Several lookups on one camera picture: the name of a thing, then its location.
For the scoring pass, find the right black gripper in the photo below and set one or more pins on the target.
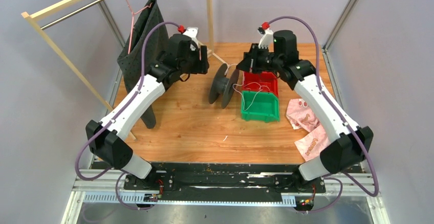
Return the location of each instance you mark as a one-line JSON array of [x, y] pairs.
[[250, 62]]

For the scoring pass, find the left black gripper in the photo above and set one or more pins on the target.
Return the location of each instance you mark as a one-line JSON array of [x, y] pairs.
[[202, 65]]

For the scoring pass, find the black cable spool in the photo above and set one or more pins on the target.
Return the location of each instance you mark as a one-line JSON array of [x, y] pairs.
[[222, 86]]

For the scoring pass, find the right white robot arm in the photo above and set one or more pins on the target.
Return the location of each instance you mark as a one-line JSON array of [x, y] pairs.
[[277, 52]]

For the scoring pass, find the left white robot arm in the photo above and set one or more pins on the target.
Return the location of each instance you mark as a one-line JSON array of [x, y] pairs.
[[106, 138]]

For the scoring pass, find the red storage bin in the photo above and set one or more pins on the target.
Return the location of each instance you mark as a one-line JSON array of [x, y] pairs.
[[263, 82]]

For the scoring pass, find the green storage bin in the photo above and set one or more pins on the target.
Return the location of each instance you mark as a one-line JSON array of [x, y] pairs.
[[259, 106]]

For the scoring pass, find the dark grey hanging cloth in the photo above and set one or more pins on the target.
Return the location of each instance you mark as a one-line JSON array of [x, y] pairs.
[[129, 59]]

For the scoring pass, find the pink patterned cloth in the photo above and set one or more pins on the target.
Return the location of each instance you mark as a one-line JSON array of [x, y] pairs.
[[301, 116]]

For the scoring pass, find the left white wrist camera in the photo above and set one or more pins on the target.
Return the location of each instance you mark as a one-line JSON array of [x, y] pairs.
[[192, 33]]

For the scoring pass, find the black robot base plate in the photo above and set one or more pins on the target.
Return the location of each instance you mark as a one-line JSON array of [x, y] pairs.
[[215, 182]]

